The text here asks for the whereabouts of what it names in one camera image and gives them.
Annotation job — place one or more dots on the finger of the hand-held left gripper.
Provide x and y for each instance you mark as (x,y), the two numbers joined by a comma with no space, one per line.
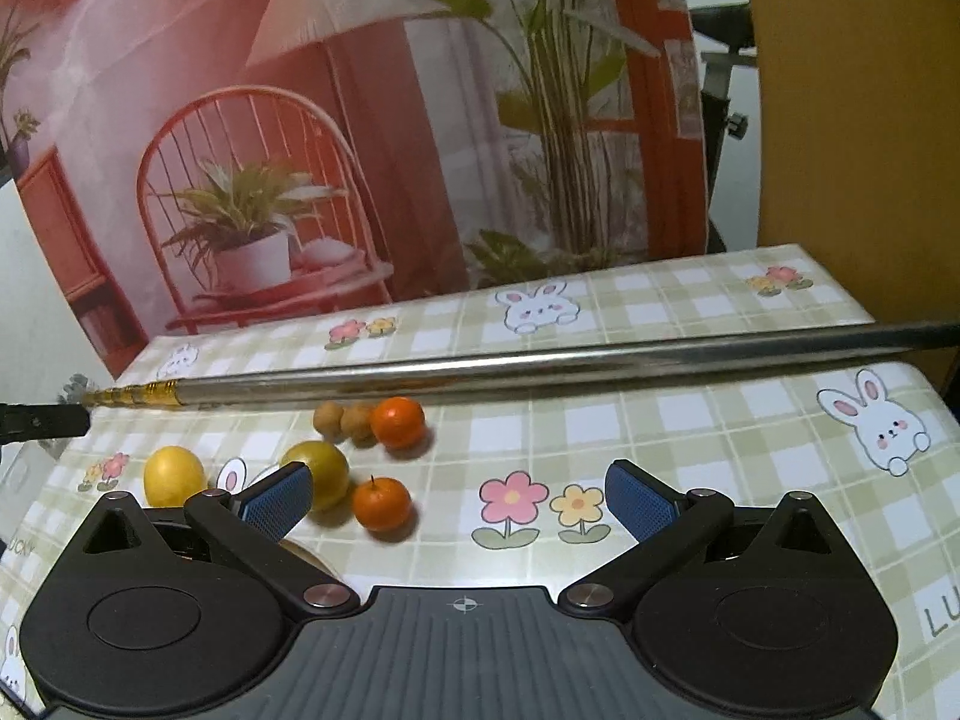
(45,421)

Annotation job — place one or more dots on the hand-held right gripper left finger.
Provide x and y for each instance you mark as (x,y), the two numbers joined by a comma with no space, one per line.
(279,501)

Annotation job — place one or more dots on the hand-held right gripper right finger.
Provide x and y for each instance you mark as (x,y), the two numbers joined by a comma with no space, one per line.
(637,501)

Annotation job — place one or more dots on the small orange with stem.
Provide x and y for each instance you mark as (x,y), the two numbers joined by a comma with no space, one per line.
(382,506)

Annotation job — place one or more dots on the yellow plum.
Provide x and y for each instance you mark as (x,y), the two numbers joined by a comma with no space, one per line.
(330,472)

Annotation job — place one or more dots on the brown longan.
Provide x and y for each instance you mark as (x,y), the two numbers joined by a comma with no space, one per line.
(358,424)
(328,420)

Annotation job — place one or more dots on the large yellow lemon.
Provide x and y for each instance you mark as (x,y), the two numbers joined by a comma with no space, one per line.
(174,476)

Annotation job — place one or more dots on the plaid rabbit print tablecloth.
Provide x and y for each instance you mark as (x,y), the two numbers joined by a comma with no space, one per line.
(712,405)

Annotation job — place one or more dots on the telescopic metal pole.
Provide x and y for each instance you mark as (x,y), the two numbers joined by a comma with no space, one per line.
(525,370)

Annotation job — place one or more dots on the printed backdrop cloth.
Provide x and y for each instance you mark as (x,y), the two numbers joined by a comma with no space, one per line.
(450,165)

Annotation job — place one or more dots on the brown wooden board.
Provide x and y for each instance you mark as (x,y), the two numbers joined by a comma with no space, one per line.
(862,127)

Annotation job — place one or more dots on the black exercise bike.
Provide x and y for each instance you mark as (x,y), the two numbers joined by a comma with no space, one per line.
(720,22)

